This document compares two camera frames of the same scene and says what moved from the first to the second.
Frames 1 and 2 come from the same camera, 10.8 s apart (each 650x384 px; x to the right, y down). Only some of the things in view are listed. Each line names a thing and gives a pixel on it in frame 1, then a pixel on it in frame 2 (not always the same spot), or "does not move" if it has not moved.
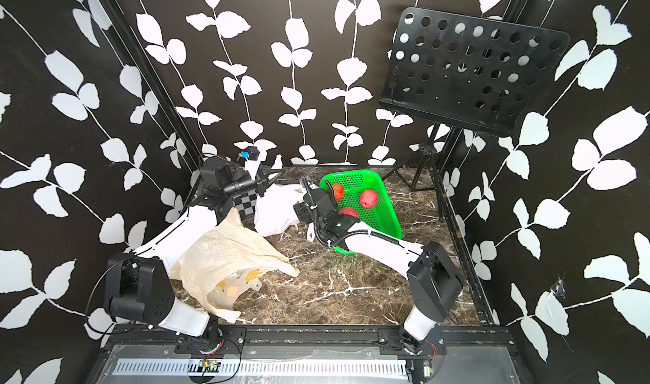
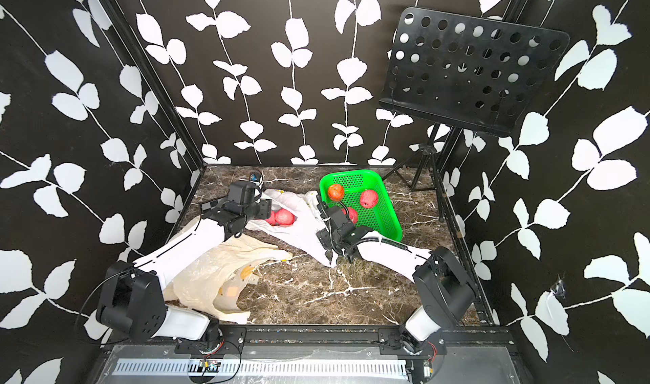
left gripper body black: x=242 y=187 -> x=261 y=210
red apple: x=348 y=211 does not move
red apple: x=369 y=199 does not move
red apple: x=338 y=192 does not move
